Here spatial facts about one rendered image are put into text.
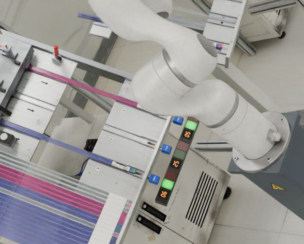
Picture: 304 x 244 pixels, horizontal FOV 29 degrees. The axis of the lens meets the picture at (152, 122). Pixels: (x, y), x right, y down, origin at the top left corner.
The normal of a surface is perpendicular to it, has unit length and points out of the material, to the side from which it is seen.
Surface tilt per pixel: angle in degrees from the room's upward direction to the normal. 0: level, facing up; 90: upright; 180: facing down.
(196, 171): 90
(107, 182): 46
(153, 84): 53
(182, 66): 59
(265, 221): 0
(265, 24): 90
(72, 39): 90
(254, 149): 90
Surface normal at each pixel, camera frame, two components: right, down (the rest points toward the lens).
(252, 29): -0.36, 0.87
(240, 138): 0.02, 0.72
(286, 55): -0.68, -0.50
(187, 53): -0.04, 0.19
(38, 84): -0.02, -0.37
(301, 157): 0.63, -0.04
